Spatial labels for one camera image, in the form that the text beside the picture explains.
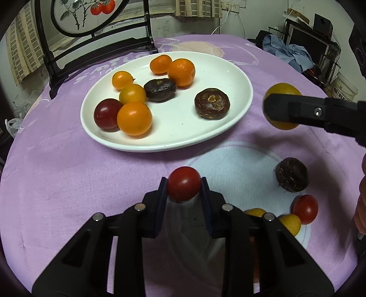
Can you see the blue clothes pile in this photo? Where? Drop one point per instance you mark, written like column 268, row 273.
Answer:
column 293, row 55

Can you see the white plastic bag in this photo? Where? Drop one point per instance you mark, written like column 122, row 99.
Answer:
column 13, row 125

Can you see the person's right hand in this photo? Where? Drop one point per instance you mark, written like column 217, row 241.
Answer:
column 360, row 212

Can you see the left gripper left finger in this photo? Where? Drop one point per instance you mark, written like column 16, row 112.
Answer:
column 105, row 256

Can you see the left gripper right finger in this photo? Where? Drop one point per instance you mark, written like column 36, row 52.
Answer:
column 262, row 258

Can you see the dark red plum tomato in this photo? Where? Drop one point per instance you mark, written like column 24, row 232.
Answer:
column 105, row 113

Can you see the small yellow fruit upper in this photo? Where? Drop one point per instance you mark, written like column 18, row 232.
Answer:
column 256, row 212

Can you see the dark water chestnut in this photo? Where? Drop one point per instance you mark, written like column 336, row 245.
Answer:
column 212, row 104
column 292, row 175

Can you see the small yellow fruit lower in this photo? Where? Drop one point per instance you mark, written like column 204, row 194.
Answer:
column 292, row 222

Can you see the black chair with painted panel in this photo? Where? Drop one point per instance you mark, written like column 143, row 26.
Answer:
column 58, row 75

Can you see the small yellow fruit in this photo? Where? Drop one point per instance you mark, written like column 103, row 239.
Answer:
column 292, row 222
column 256, row 212

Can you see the large yellow-green fruit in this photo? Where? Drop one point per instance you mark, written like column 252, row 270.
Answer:
column 286, row 89

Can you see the large orange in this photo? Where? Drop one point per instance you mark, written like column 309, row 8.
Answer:
column 182, row 71

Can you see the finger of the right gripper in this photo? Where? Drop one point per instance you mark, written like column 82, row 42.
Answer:
column 296, row 109

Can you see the white bucket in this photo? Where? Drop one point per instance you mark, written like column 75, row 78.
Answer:
column 342, row 88

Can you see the dark water chestnut front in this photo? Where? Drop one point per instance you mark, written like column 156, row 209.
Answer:
column 212, row 104

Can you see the white oval plate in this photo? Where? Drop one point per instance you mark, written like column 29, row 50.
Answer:
column 176, row 124

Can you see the small orange on plate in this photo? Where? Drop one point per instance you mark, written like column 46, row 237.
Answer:
column 132, row 93
column 121, row 79
column 160, row 65

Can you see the dark chestnut on plate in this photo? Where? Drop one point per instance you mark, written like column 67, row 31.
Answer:
column 160, row 90

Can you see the black shelf unit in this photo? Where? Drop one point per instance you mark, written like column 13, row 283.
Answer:
column 324, row 52

